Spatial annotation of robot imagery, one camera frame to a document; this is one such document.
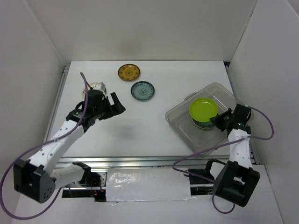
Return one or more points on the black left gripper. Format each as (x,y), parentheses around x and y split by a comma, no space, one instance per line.
(117,108)

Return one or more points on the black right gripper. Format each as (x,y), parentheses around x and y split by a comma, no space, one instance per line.
(217,120)

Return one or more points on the lime green plate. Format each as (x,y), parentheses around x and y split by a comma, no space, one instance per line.
(202,109)

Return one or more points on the large blue patterned plate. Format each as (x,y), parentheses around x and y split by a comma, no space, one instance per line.
(142,91)

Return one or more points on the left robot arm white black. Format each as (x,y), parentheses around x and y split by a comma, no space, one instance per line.
(37,177)

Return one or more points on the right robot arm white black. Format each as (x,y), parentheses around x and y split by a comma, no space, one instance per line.
(237,180)

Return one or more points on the clear plastic bin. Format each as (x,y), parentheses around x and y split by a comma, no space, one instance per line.
(196,138)

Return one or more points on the cream plate with dark patch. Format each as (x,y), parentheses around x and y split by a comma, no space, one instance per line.
(85,89)

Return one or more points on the yellow patterned plate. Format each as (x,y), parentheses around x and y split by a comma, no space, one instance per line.
(129,72)

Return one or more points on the white front cover panel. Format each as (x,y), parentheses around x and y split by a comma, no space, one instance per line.
(146,184)

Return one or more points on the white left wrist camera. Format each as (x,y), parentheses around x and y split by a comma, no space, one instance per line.
(99,86)

